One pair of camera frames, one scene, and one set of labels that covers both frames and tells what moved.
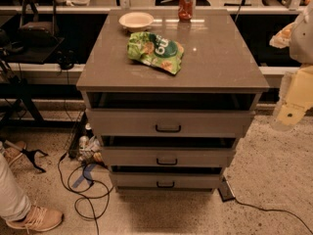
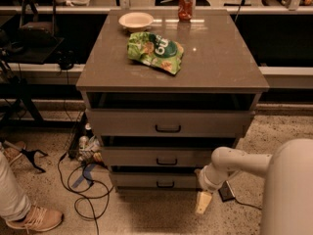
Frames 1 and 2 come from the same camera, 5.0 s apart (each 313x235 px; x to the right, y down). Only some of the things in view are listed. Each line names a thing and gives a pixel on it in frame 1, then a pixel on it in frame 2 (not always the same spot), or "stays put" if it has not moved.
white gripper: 303,41 → 205,182
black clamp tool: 30,155 stays put
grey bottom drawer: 167,179 stays put
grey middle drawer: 168,156 stays put
